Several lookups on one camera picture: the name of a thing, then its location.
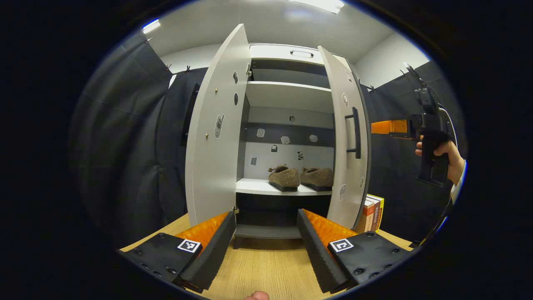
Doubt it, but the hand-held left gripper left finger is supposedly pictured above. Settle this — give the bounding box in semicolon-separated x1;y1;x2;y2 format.
119;211;237;293

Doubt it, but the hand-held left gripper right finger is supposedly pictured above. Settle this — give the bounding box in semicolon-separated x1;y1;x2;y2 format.
296;209;411;294

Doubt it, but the white shoe cabinet door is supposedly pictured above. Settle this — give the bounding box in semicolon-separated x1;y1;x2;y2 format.
185;24;252;228
319;45;372;230

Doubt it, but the brown fluffy shoe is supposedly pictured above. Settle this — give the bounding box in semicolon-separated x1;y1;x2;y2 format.
269;165;300;192
300;167;334;191

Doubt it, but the white shoe cabinet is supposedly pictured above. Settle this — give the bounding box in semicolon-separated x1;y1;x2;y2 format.
185;24;372;241

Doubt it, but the white cabinet drawer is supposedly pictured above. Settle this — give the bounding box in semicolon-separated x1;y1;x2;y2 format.
249;44;325;66

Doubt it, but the orange spine book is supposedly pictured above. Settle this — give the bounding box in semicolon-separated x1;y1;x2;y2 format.
354;199;375;234

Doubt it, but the yellow book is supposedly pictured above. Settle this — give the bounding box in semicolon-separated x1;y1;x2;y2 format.
366;194;384;233

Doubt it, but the rectangular ceiling panel light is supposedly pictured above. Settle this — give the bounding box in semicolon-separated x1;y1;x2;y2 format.
287;0;345;14

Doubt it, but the right hand-held gripper cable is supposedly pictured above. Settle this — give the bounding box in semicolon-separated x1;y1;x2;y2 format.
425;83;458;146

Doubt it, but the black door handle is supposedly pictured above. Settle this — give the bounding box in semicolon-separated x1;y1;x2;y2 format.
345;107;362;159

